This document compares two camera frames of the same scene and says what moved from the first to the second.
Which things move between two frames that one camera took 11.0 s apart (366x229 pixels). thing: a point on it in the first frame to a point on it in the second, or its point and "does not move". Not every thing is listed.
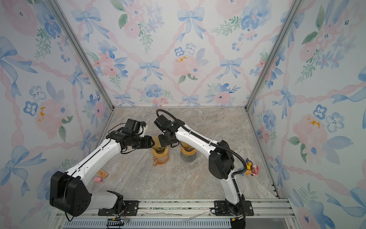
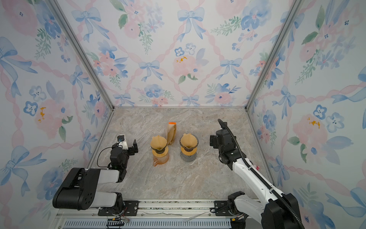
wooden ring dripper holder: x=188 y=153 does not move
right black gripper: x=162 y=143 to x=214 y=141
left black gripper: x=148 y=142 to x=132 y=152
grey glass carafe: x=187 y=158 does not move
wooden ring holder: x=160 y=155 does not move
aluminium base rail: x=185 y=213 does not move
